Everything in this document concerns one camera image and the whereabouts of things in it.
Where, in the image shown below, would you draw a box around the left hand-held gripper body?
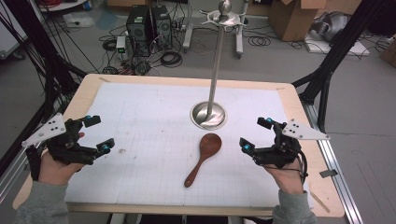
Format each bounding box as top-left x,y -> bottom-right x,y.
21,113 -> 97,166

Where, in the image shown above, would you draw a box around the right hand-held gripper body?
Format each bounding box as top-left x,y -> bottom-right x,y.
251,119 -> 332,169

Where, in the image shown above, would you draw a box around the brown wooden spoon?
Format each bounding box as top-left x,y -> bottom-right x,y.
183,133 -> 223,189

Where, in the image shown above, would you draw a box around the steel utensil stand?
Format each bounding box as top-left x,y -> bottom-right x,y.
190,0 -> 247,131

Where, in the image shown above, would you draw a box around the person's left hand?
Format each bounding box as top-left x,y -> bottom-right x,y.
37,151 -> 86,187

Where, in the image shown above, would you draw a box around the person's right hand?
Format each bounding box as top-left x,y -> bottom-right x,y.
263,161 -> 308,196

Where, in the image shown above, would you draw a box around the white grid mat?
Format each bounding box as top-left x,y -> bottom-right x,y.
64,81 -> 315,209

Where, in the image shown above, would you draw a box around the black clip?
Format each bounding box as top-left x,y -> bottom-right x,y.
319,168 -> 339,179

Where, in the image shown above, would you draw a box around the small white device green display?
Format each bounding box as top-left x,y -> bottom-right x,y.
115,35 -> 128,61

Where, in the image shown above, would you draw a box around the grey metal stand legs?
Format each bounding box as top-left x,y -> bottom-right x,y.
182,0 -> 250,60

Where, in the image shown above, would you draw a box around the black computer tower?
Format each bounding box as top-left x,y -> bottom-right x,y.
151,5 -> 173,50
125,5 -> 153,58

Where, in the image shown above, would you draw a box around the large cardboard box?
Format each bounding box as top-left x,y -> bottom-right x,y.
268,0 -> 328,42

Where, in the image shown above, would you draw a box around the white flat board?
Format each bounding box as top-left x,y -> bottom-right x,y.
303,32 -> 372,57

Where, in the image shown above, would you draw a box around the grey rounded appliance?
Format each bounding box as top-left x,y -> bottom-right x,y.
311,11 -> 351,43

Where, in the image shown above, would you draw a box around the white round table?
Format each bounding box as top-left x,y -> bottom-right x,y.
36,0 -> 88,13

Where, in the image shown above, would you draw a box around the small cardboard box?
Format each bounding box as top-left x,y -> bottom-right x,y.
378,35 -> 396,69

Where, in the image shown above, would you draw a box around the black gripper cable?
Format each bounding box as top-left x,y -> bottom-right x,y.
292,148 -> 309,188

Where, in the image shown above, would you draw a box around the black wrist strap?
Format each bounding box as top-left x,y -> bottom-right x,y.
25,145 -> 42,182

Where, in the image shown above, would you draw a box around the aluminium rail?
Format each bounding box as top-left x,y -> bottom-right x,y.
0,102 -> 64,203
300,101 -> 363,224

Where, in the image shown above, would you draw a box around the black metal frame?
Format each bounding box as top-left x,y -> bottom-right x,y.
292,0 -> 390,133
0,0 -> 88,175

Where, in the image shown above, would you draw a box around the thin black cable coil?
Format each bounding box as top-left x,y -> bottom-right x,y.
247,35 -> 272,47

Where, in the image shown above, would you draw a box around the thick black cable coil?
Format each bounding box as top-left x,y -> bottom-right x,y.
160,50 -> 184,68

